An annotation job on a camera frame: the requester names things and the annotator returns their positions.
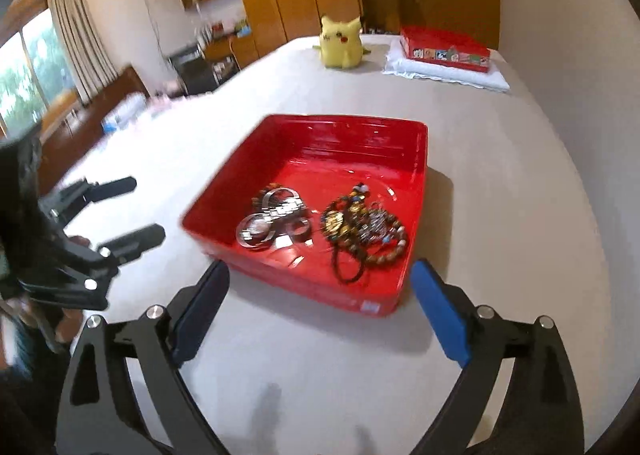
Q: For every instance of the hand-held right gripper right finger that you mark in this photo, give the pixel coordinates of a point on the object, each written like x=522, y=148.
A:
x=440, y=315

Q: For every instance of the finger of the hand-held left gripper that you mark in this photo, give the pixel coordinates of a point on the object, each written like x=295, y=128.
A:
x=135, y=240
x=115, y=185

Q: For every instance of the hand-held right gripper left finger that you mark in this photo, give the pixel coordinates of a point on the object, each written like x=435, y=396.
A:
x=200, y=315

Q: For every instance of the silver wrist watch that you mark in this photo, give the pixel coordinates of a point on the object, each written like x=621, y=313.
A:
x=255, y=230

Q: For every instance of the red plastic box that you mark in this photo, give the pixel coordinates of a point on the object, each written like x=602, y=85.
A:
x=320, y=145

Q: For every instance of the person's left forearm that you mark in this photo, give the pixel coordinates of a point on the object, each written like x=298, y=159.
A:
x=25, y=410

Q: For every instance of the person's left hand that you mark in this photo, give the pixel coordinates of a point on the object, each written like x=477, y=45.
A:
x=67, y=327

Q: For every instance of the dark wooden headboard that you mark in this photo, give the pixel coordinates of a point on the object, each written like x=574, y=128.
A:
x=85, y=125

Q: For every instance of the folded blue cloth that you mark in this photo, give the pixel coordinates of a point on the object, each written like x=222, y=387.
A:
x=122, y=112

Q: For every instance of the floral bed sheet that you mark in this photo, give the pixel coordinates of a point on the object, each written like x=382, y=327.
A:
x=155, y=117

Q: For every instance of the black office chair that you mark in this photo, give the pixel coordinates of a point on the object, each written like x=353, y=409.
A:
x=195, y=72

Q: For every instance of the window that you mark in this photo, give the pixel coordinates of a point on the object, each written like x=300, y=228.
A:
x=30, y=70

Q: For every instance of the beige curtain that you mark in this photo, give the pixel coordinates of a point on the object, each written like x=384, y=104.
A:
x=80, y=40

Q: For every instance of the wooden desk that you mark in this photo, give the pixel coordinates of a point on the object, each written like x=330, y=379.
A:
x=240, y=47

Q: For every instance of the white folded towel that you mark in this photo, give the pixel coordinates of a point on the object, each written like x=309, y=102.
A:
x=450, y=78

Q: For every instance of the yellow plush toy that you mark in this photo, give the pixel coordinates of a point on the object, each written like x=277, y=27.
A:
x=340, y=45

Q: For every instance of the red tin box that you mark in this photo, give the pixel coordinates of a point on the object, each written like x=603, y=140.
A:
x=440, y=47

